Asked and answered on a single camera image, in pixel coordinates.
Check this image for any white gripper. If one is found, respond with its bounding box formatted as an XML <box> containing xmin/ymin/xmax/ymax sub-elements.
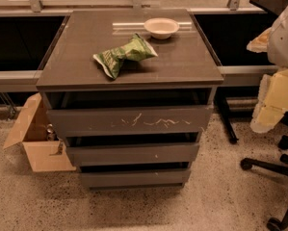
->
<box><xmin>247</xmin><ymin>28</ymin><xmax>288</xmax><ymax>134</ymax></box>

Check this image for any grey top drawer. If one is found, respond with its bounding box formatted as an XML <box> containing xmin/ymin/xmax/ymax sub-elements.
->
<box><xmin>47</xmin><ymin>105</ymin><xmax>213</xmax><ymax>137</ymax></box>

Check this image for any grey drawer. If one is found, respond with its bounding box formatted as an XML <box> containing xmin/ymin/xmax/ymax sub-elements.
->
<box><xmin>47</xmin><ymin>105</ymin><xmax>213</xmax><ymax>137</ymax></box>
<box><xmin>80</xmin><ymin>169</ymin><xmax>191</xmax><ymax>188</ymax></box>
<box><xmin>66</xmin><ymin>143</ymin><xmax>199</xmax><ymax>167</ymax></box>

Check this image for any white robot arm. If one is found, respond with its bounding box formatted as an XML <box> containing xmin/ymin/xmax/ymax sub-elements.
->
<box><xmin>247</xmin><ymin>6</ymin><xmax>288</xmax><ymax>133</ymax></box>

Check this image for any black side table top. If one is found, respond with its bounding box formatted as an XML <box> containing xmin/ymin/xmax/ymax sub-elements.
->
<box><xmin>249</xmin><ymin>0</ymin><xmax>288</xmax><ymax>15</ymax></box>

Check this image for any grey middle drawer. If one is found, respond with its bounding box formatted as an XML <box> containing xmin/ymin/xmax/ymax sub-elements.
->
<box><xmin>66</xmin><ymin>143</ymin><xmax>199</xmax><ymax>167</ymax></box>

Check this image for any grey drawer cabinet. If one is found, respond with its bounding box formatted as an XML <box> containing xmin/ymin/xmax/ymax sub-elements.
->
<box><xmin>37</xmin><ymin>10</ymin><xmax>223</xmax><ymax>174</ymax></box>

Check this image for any grey bottom drawer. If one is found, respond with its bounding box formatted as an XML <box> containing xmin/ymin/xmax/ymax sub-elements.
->
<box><xmin>80</xmin><ymin>169</ymin><xmax>191</xmax><ymax>188</ymax></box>

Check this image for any open cardboard box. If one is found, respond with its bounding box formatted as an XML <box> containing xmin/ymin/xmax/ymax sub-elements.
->
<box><xmin>4</xmin><ymin>93</ymin><xmax>76</xmax><ymax>172</ymax></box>

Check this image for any black table leg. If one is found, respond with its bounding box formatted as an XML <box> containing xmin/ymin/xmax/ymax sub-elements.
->
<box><xmin>214</xmin><ymin>88</ymin><xmax>238</xmax><ymax>144</ymax></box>

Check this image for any black office chair base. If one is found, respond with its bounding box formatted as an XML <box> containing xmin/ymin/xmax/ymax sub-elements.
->
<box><xmin>240</xmin><ymin>112</ymin><xmax>288</xmax><ymax>231</ymax></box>

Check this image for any white paper bowl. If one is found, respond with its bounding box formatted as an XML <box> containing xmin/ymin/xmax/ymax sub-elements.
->
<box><xmin>144</xmin><ymin>18</ymin><xmax>179</xmax><ymax>39</ymax></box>

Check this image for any green chip bag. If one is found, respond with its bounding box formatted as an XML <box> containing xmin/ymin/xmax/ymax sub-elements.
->
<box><xmin>92</xmin><ymin>34</ymin><xmax>158</xmax><ymax>79</ymax></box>

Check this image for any metal can in box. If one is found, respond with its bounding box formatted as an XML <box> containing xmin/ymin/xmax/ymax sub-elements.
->
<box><xmin>46</xmin><ymin>124</ymin><xmax>56</xmax><ymax>141</ymax></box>

